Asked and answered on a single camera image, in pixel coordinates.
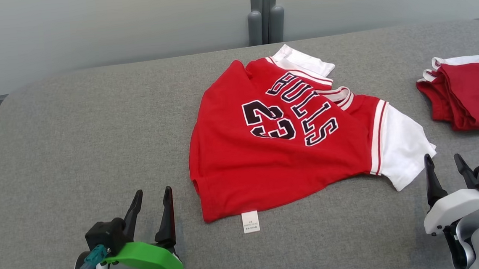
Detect red Bulls jersey white sleeves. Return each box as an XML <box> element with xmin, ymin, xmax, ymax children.
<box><xmin>181</xmin><ymin>34</ymin><xmax>442</xmax><ymax>238</ymax></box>

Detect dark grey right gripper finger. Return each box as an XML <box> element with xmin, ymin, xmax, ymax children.
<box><xmin>423</xmin><ymin>152</ymin><xmax>449</xmax><ymax>207</ymax></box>
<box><xmin>454</xmin><ymin>152</ymin><xmax>479</xmax><ymax>189</ymax></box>

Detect red shorts white stripes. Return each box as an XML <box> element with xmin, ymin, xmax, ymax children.
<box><xmin>414</xmin><ymin>53</ymin><xmax>479</xmax><ymax>138</ymax></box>

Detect grey partition post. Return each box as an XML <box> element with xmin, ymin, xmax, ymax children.
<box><xmin>246</xmin><ymin>0</ymin><xmax>287</xmax><ymax>46</ymax></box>

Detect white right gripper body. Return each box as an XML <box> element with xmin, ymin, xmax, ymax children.
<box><xmin>421</xmin><ymin>187</ymin><xmax>479</xmax><ymax>235</ymax></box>

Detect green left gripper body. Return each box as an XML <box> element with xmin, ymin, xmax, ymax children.
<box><xmin>100</xmin><ymin>238</ymin><xmax>185</xmax><ymax>269</ymax></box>

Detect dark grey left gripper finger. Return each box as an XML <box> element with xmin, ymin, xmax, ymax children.
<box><xmin>151</xmin><ymin>186</ymin><xmax>177</xmax><ymax>248</ymax></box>
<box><xmin>121</xmin><ymin>189</ymin><xmax>147</xmax><ymax>240</ymax></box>

